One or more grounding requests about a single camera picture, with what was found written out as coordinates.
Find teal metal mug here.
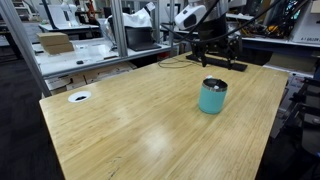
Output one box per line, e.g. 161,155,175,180
198,78,229,115

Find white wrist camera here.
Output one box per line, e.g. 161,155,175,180
174,3,208,32

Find aluminium frame post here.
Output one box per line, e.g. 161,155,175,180
110,0,129,58
0,0,53,98
168,0,176,48
153,0,161,44

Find flattened cardboard boxes pile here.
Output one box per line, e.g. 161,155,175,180
44,61,138,96

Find white table grommet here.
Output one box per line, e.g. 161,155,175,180
67,90,92,104

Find thin black keyboard cable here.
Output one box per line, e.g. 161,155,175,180
157,57,201,70

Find black computer keyboard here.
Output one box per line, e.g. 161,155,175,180
185,53,249,73

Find white background equipment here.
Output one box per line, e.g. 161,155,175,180
41,0,81,29

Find white plastic bag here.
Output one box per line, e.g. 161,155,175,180
105,7,154,29

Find tangled yellow black cables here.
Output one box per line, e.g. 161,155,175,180
239,19,291,39

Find white workbench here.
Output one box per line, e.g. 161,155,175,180
33,37,181,79

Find black laptop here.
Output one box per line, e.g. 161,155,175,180
124,26,163,53

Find long background bench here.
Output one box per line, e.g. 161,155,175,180
239,34,320,49

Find brown cardboard box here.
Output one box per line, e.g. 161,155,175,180
36,32,70,47
42,42,75,56

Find white machine housing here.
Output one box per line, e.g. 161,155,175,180
289,0,320,45

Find black metal cart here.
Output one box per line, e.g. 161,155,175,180
271,66,320,158

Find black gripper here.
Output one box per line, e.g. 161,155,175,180
191,26,243,71

